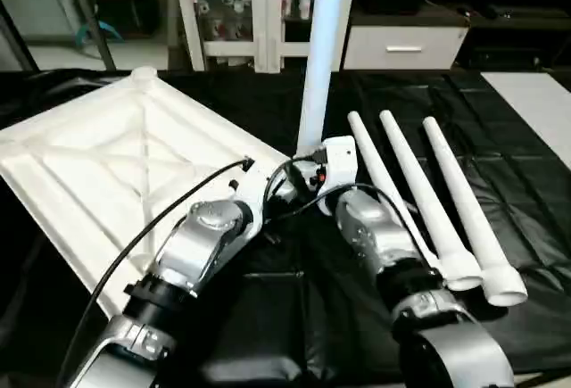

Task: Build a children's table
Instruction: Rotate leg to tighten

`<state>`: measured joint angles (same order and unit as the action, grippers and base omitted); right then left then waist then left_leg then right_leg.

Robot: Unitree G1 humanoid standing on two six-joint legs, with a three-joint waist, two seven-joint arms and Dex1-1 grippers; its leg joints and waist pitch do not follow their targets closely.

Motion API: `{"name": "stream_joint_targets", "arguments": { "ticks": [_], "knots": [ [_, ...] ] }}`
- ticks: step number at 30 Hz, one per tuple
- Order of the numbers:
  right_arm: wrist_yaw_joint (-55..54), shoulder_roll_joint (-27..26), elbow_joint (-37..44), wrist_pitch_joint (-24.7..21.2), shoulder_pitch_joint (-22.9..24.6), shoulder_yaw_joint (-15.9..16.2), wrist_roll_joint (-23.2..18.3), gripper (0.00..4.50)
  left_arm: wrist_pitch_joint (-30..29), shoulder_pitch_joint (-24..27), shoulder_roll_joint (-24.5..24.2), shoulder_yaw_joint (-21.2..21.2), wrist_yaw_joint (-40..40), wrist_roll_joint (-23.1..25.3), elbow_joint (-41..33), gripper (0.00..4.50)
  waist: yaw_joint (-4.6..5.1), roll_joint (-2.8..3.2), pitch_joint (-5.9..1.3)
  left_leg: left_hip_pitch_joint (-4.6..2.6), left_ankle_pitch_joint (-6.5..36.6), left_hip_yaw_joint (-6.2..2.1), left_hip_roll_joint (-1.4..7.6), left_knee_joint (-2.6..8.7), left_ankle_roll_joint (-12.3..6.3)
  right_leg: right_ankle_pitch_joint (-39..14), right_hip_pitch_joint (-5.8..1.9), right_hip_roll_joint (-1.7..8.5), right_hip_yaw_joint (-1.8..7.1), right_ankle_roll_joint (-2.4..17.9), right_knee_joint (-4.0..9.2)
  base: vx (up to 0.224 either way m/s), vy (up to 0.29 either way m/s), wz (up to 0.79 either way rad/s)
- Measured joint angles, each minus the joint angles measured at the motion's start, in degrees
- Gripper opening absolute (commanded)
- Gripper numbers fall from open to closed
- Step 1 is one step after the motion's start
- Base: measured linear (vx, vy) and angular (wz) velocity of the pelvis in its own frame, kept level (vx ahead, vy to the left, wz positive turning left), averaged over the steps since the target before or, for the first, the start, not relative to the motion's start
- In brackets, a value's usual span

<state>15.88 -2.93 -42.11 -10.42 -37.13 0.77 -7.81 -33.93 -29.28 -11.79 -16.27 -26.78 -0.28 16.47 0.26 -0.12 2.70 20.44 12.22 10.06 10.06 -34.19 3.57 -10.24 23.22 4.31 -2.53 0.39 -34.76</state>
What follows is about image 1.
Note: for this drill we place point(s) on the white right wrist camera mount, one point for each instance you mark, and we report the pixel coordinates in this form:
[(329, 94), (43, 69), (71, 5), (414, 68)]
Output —
[(341, 156)]

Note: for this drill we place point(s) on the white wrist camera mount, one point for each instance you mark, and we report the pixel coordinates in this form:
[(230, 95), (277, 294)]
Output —
[(252, 192), (341, 156)]

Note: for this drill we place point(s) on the black storage unit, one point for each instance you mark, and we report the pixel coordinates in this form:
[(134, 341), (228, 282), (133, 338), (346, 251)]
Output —
[(129, 9)]

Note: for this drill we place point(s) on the grey pole stand blue brackets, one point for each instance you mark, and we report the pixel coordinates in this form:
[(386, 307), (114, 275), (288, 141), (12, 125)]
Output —
[(109, 27)]

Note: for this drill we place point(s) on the white drawer cabinet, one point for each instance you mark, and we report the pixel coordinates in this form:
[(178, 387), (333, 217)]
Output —
[(366, 49)]

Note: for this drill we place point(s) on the white glass door cabinet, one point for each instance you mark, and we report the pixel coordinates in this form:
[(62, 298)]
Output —
[(267, 13)]

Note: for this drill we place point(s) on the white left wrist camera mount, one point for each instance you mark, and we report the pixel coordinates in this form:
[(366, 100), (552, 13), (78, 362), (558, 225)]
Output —
[(252, 192)]

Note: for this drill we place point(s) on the black low desk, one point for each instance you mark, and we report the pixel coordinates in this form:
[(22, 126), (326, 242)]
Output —
[(513, 22)]

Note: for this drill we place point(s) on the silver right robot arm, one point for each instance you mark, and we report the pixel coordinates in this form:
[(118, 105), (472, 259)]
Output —
[(370, 227)]

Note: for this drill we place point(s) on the white flat board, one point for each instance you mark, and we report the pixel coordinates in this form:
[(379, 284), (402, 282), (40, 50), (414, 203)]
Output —
[(535, 102)]

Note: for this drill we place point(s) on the black work mat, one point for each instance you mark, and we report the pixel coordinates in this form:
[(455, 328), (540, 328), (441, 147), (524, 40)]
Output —
[(513, 183)]

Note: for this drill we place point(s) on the white plastic table leg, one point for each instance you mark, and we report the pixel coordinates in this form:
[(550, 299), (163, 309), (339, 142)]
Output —
[(455, 187), (408, 165), (370, 156), (319, 71)]

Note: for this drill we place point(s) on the white plastic table top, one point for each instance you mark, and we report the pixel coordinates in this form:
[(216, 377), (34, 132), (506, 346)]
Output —
[(89, 160)]

